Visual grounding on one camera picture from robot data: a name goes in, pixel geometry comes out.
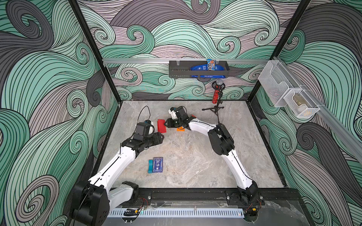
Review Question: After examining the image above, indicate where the blue card box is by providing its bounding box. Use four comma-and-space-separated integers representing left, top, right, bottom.
152, 157, 163, 173

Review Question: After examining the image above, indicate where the aluminium rail right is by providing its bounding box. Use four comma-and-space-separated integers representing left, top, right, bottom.
273, 56, 362, 163

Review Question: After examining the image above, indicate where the black mini tripod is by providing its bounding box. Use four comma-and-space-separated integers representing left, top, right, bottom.
202, 97, 224, 123

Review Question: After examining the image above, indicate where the aluminium rail back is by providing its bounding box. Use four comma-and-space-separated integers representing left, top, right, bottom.
102, 57, 269, 65

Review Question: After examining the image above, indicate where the clear plastic bin large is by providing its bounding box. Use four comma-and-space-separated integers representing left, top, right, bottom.
258, 60, 291, 107

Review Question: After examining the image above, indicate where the aluminium rail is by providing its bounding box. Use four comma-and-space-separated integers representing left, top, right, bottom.
102, 57, 269, 65
273, 56, 362, 163

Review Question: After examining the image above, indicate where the black front base frame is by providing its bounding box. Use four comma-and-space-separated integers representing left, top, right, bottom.
121, 188, 301, 207

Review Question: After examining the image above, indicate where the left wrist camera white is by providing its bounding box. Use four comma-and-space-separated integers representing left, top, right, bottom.
144, 120, 155, 134

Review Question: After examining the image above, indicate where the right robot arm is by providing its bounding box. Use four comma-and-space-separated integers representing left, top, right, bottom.
165, 110, 261, 206

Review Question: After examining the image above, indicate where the white slotted cable duct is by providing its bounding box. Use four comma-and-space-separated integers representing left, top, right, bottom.
107, 208, 245, 218

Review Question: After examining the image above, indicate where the clear plastic bin small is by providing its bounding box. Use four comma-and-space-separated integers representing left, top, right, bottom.
283, 88, 320, 119

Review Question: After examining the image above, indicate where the blue snack package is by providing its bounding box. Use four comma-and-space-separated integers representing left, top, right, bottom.
190, 59, 225, 71

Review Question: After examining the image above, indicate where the black wall shelf basket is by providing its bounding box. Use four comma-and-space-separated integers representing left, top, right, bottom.
169, 61, 230, 78

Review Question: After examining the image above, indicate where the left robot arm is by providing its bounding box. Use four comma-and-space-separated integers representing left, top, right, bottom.
70, 120, 164, 226

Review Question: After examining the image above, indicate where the teal small block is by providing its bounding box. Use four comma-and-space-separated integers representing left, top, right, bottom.
148, 160, 153, 174

